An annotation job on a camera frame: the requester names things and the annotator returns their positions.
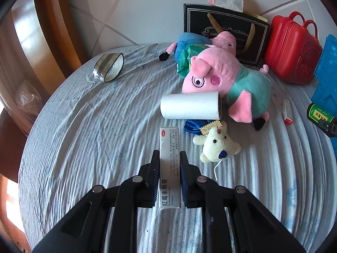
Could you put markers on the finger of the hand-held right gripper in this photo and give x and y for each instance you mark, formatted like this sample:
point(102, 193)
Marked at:
point(330, 126)

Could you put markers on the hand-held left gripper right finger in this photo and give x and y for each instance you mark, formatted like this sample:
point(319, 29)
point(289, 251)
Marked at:
point(183, 179)

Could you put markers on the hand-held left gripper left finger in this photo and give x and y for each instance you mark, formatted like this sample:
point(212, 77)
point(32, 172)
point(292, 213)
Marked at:
point(155, 179)

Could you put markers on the green bottle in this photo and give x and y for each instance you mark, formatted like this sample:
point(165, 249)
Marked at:
point(317, 113)

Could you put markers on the white ointment box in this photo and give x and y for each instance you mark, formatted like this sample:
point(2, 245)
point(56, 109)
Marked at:
point(169, 160)

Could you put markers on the blue plastic crate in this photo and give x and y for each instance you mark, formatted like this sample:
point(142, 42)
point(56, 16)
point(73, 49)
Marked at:
point(326, 68)

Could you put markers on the green plastic packet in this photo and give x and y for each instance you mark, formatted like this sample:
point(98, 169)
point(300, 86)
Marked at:
point(184, 58)

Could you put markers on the white bear plush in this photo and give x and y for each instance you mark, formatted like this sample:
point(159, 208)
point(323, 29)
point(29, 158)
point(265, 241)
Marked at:
point(216, 145)

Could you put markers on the small white red box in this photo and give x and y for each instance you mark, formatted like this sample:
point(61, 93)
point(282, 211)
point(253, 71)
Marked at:
point(286, 109)

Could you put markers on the blue satin cloth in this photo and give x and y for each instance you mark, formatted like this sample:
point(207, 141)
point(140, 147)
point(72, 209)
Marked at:
point(193, 126)

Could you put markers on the gold paper tag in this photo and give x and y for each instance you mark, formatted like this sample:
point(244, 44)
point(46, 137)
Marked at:
point(209, 126)

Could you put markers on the white paper roll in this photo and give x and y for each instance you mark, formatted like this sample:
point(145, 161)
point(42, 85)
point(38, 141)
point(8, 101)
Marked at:
point(188, 105)

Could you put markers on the red plastic case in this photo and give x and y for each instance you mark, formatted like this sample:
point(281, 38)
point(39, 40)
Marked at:
point(289, 47)

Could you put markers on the large pig plush teal shirt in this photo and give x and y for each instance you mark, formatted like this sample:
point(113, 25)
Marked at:
point(237, 84)

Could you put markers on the clear tape roll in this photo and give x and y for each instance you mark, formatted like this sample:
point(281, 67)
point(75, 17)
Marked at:
point(114, 67)

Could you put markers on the small pig plush blue shirt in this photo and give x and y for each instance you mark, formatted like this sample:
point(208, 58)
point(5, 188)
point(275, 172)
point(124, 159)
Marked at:
point(189, 40)

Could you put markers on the clear plastic bag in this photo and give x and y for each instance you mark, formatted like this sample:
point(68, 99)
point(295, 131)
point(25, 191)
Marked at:
point(27, 98)

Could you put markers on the black gift box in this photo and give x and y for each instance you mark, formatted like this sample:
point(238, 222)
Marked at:
point(197, 18)

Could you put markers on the wooden door frame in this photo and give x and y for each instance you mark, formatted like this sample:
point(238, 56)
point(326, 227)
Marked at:
point(50, 31)

